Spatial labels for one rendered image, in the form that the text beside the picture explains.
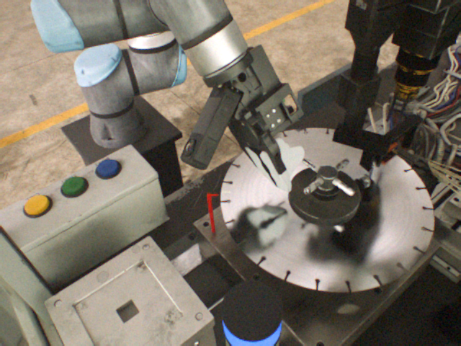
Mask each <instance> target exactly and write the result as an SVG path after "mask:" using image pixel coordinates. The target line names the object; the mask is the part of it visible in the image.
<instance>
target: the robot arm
mask: <svg viewBox="0 0 461 346"><path fill-rule="evenodd" d="M31 9H32V14H33V17H34V20H35V24H36V25H37V29H38V31H39V33H40V36H41V38H42V41H43V42H44V44H45V46H46V48H47V49H48V50H49V51H50V52H52V53H70V52H74V51H83V50H84V49H86V48H88V49H87V50H85V51H84V52H83V53H81V55H79V56H78V58H77V59H76V61H75V64H74V71H75V73H76V77H77V82H78V84H79V85H80V87H81V90H82V92H83V95H84V98H85V100H86V103H87V105H88V108H89V111H90V131H91V135H92V138H93V139H94V142H95V143H96V144H98V145H99V146H102V147H105V148H122V147H126V146H128V145H132V144H134V143H136V142H137V141H139V140H140V139H141V138H142V137H143V136H144V135H145V134H146V131H147V129H148V124H147V121H146V117H145V115H144V113H143V111H142V110H141V109H140V108H139V106H138V105H137V104H136V102H135V100H134V97H135V96H138V95H142V94H147V93H150V92H155V91H158V90H162V89H170V88H172V87H175V86H177V85H180V84H183V83H184V81H185V79H186V77H187V57H188V59H189V61H190V62H191V64H192V65H193V67H194V69H195V71H196V72H197V74H198V75H199V76H202V80H203V81H204V83H205V84H206V86H207V87H208V88H211V87H213V88H212V91H211V93H210V95H209V97H208V98H207V101H206V103H205V106H204V107H203V109H202V112H201V113H200V116H199V118H198V121H197V123H196V125H195V127H194V129H193V131H192V133H191V135H190V137H189V140H188V141H187V143H186V144H185V146H184V149H183V151H182V155H181V156H180V159H181V160H182V161H183V162H184V163H185V164H188V165H190V166H191V167H194V168H196V169H200V170H205V169H206V168H207V167H208V165H209V163H210V161H211V159H212V156H213V154H214V153H215V150H216V148H217V147H218V144H219V142H220V139H221V138H222V136H223V134H224V131H225V129H226V127H227V126H228V129H229V131H230V132H231V133H232V134H233V136H234V137H235V138H236V140H237V141H238V144H239V145H240V147H241V148H242V149H243V151H244V152H245V154H246V155H247V156H248V157H249V158H250V160H251V161H252V162H253V163H254V164H255V166H256V167H258V168H259V170H260V171H261V172H262V173H263V175H264V176H265V177H266V178H267V179H268V180H269V181H270V182H271V183H272V184H273V185H274V186H275V187H278V188H279V189H281V190H284V191H286V192H289V191H291V187H292V185H291V181H290V176H291V174H292V173H293V172H294V170H295V169H296V167H297V166H298V164H299V163H300V162H301V160H302V159H303V157H304V150H303V148H302V146H293V147H289V146H288V144H287V143H285V142H284V141H283V140H282V139H281V138H274V137H275V136H276V135H277V134H278V133H279V132H280V133H281V132H283V131H284V130H285V129H286V128H288V127H289V126H290V125H291V124H294V123H295V122H296V121H297V120H299V119H300V118H301V117H302V116H303V115H304V113H303V111H302V109H301V107H300V105H299V103H298V101H297V99H296V97H295V95H294V93H293V91H292V89H291V87H290V85H289V83H282V82H281V81H280V80H279V78H278V76H277V74H276V72H275V70H274V68H273V66H272V64H271V63H270V61H269V59H268V57H267V55H266V53H265V51H264V49H263V47H262V45H257V46H256V47H255V48H254V47H249V45H248V43H247V42H246V40H245V38H244V36H243V34H242V32H241V31H240V29H239V27H238V25H237V23H236V21H235V20H234V18H233V16H231V13H230V11H229V9H228V7H227V5H226V4H225V2H224V0H32V1H31ZM122 40H128V45H129V47H130V48H127V49H123V50H120V49H119V48H118V46H116V45H115V44H112V43H115V42H119V41H122ZM109 43H110V44H109ZM220 84H222V86H218V85H220ZM289 94H290V95H291V97H292V99H293V101H294V103H295V105H296V107H297V110H296V111H294V109H293V107H292V105H285V103H284V102H285V97H286V96H287V95H289ZM293 111H294V112H293ZM292 112H293V113H292ZM291 113H292V114H291Z"/></svg>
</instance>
